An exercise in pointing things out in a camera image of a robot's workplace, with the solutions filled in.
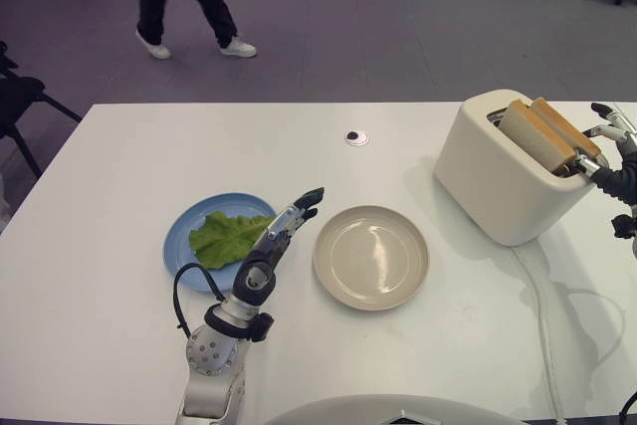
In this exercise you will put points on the blue plate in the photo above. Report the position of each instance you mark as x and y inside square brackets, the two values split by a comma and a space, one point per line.
[181, 256]

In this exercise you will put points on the beige plate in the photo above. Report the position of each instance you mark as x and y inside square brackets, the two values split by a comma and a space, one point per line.
[370, 258]

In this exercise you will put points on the green lettuce leaf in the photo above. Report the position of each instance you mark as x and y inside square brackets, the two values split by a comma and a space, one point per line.
[224, 241]

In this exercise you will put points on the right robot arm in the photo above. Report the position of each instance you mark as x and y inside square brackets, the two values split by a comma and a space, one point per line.
[624, 226]

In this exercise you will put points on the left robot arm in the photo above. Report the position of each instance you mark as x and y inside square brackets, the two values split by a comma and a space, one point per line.
[211, 360]

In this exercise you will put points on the robot body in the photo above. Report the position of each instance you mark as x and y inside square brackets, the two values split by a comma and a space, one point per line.
[398, 410]

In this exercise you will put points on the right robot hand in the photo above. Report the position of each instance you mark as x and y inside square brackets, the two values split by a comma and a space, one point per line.
[619, 178]

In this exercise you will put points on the cream toaster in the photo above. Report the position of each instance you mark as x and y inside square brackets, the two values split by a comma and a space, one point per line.
[497, 196]

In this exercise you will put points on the bread slice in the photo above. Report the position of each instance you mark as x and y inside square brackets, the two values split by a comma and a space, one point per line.
[560, 119]
[532, 139]

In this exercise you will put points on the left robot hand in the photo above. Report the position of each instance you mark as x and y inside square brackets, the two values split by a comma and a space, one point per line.
[259, 266]

